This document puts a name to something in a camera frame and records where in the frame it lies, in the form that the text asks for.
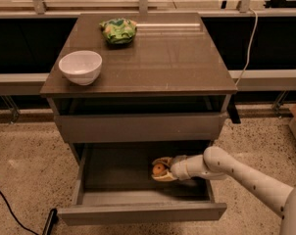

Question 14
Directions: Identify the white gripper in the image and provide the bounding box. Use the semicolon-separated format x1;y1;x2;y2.
152;156;191;182

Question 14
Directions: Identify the orange fruit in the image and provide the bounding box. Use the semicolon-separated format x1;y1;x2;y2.
152;163;166;176

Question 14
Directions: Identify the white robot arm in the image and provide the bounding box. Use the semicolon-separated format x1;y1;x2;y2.
152;146;296;235

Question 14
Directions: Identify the grey open middle drawer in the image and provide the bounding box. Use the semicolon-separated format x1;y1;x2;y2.
59;141;226;225

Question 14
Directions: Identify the grey drawer cabinet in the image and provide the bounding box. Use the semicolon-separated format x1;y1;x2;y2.
39;12;238;168

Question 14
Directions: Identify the grey top drawer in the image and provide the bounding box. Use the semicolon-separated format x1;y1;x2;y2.
49;96;229;143

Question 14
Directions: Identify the white ceramic bowl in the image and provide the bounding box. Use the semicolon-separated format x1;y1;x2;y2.
58;50;102;85

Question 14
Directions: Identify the green chip bag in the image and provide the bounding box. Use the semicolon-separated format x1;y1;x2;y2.
99;18;137;44

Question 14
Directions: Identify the metal window railing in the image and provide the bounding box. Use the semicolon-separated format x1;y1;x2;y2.
0;0;296;20

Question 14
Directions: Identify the black floor cable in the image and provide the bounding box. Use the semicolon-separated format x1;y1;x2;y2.
0;181;41;235

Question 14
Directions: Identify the white hanging cable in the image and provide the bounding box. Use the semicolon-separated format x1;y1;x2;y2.
234;8;259;86

